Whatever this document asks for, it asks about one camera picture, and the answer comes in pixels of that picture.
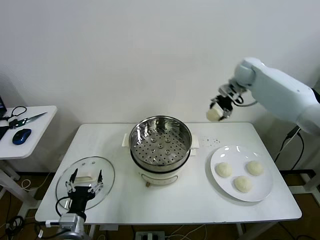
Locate thin black floor cable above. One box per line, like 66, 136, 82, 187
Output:
278, 221, 320, 240

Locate white box with window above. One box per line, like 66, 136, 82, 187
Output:
134, 231, 166, 240

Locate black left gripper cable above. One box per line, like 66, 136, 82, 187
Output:
55, 196, 73, 216

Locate white main table underframe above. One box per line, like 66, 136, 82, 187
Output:
86, 222, 278, 240

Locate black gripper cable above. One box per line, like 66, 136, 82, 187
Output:
55, 196, 73, 216
233, 96, 258, 108

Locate black floor cable bundle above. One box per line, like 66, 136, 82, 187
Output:
4, 215, 42, 238

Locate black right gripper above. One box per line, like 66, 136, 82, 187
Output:
209, 94, 235, 122

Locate black handled scissors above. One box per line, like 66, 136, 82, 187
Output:
0, 105, 48, 129

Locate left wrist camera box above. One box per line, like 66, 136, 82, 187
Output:
58, 213, 79, 229

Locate dark box on shelf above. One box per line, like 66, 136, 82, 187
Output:
0, 94, 12, 143

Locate round glass pot lid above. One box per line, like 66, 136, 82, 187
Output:
55, 156, 116, 209

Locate large white plate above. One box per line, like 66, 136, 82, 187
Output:
210, 145, 274, 203

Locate blue computer mouse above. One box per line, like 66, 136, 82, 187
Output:
12, 128, 33, 145

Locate white electric cooking pot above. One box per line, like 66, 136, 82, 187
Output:
129, 147, 199, 188

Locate white floor cable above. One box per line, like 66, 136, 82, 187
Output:
21, 172, 52, 192

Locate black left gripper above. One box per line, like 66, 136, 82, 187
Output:
65, 168, 104, 215

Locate white side table with mouse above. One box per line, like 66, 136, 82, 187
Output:
0, 105, 58, 218

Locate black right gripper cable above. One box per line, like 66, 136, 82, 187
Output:
233, 96, 258, 108

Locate stainless steel steamer basket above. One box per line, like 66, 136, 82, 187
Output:
121, 114, 200, 173

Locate white steamed baozi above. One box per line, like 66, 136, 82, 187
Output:
233, 175, 252, 194
206, 106, 225, 123
215, 162, 233, 179
246, 160, 265, 176

